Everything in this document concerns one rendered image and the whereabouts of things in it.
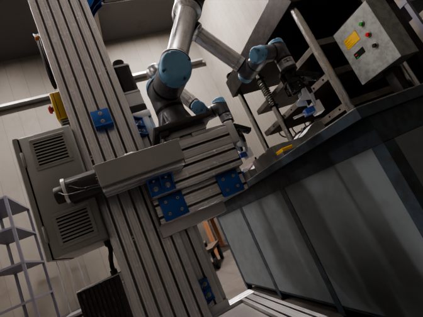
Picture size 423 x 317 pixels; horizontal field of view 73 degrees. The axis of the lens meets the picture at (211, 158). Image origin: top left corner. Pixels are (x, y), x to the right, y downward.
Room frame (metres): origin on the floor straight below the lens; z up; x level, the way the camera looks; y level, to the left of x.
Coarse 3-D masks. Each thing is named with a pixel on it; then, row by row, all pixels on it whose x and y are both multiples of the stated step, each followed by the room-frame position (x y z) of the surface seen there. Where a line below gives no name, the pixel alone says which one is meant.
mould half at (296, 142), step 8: (320, 120) 1.58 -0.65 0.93; (312, 128) 1.56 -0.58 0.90; (320, 128) 1.57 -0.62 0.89; (296, 136) 1.67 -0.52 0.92; (304, 136) 1.53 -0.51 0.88; (280, 144) 1.48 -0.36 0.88; (288, 144) 1.49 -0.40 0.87; (296, 144) 1.51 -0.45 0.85; (272, 152) 1.47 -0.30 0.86; (264, 160) 1.57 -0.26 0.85; (272, 160) 1.50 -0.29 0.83; (256, 168) 1.68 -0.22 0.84; (264, 168) 1.60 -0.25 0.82
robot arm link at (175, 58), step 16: (176, 0) 1.01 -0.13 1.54; (192, 0) 1.00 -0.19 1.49; (176, 16) 1.00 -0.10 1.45; (192, 16) 1.00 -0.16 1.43; (176, 32) 0.96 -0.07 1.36; (192, 32) 1.00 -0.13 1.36; (176, 48) 0.92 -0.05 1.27; (160, 64) 0.88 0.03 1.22; (176, 64) 0.90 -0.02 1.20; (160, 80) 0.92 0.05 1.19; (176, 80) 0.90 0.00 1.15; (176, 96) 1.00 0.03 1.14
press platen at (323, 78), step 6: (342, 66) 1.95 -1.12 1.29; (348, 66) 1.96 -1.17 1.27; (336, 72) 1.92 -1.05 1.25; (342, 72) 1.94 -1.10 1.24; (348, 72) 1.99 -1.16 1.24; (324, 78) 1.97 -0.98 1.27; (318, 84) 2.04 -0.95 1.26; (324, 84) 2.02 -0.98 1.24; (312, 90) 2.11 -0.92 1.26; (318, 90) 2.10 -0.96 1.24; (294, 108) 2.38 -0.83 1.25; (288, 114) 2.48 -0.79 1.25; (276, 120) 2.66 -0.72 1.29; (270, 126) 2.79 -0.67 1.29; (276, 126) 2.70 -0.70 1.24; (264, 132) 2.92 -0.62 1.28; (270, 132) 2.84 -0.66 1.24
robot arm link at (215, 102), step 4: (216, 100) 1.56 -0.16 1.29; (220, 100) 1.56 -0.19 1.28; (224, 100) 1.58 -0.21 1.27; (212, 104) 1.59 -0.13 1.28; (216, 104) 1.57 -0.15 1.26; (220, 104) 1.56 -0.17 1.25; (224, 104) 1.56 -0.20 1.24; (216, 108) 1.56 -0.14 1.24; (220, 108) 1.56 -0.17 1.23; (224, 108) 1.56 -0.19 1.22; (228, 108) 1.58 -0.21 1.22; (216, 112) 1.57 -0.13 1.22; (220, 112) 1.56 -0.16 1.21; (224, 112) 1.56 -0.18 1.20
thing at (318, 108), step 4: (316, 100) 1.21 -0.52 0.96; (312, 104) 1.21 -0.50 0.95; (316, 104) 1.21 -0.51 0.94; (320, 104) 1.21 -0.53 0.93; (308, 108) 1.21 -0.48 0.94; (312, 108) 1.21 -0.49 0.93; (316, 108) 1.21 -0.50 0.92; (320, 108) 1.21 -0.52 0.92; (304, 112) 1.23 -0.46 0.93; (308, 112) 1.21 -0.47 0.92; (312, 112) 1.21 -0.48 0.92; (316, 112) 1.22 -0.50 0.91; (320, 112) 1.23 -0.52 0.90; (296, 116) 1.23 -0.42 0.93
